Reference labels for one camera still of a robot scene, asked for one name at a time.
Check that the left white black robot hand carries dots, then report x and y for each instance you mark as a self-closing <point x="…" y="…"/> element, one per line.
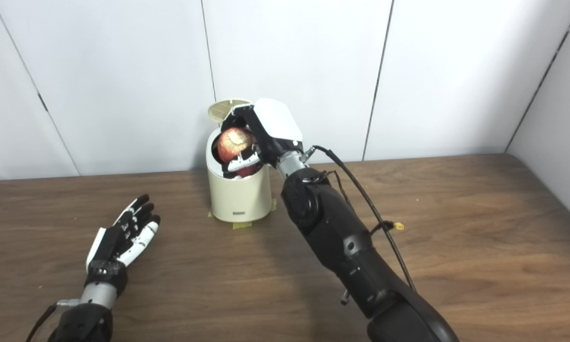
<point x="111" y="247"/>

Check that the round cream bin lid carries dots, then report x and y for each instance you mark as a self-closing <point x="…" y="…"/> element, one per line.
<point x="220" y="110"/>

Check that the small black panel hinge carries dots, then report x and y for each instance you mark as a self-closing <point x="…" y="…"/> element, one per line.
<point x="42" y="102"/>

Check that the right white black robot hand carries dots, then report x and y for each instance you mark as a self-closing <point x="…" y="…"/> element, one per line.
<point x="275" y="123"/>

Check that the cream-colored bin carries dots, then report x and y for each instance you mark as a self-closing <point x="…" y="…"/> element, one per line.
<point x="239" y="194"/>

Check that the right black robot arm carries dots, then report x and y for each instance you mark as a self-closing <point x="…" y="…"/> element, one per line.
<point x="342" y="237"/>

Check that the red apple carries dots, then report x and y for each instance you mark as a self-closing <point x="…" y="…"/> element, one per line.
<point x="235" y="140"/>

